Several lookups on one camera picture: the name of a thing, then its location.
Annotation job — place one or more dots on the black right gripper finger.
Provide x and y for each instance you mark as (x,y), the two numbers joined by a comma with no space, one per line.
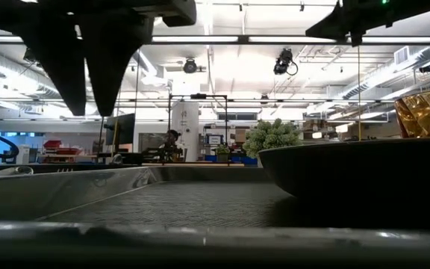
(336,24)

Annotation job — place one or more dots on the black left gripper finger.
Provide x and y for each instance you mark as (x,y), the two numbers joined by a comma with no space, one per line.
(110,63)
(63,71)

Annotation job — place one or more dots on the amber glass cup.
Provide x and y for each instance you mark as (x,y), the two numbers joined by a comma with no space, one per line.
(427,112)

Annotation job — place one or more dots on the black round plate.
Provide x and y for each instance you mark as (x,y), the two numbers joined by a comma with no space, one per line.
(349,168)

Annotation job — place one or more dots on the black plastic serving tray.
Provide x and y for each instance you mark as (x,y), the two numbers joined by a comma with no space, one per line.
(185,205)

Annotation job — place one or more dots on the black computer monitor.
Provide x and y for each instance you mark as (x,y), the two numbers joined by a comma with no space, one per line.
(121,130)

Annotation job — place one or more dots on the red plastic bin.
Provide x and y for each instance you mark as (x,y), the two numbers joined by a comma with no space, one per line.
(52,143)
(69,151)

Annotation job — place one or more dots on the round black ceiling device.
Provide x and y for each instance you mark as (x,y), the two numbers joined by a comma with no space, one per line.
(190,66)

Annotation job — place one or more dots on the person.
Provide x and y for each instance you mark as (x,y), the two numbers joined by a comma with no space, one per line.
(172,143)

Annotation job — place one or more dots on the white round column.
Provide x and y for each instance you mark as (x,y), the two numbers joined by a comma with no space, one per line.
(187,130)

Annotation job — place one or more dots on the green artificial potted plant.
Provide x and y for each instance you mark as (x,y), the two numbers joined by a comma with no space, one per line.
(271,138)

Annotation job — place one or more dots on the small background potted plant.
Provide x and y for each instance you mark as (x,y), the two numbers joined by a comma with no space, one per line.
(222,151)

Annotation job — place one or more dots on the black overhead camera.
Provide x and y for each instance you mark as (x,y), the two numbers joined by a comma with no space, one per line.
(283,61)

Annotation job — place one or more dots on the black background station frame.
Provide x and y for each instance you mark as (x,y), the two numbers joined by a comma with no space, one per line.
(198,96)

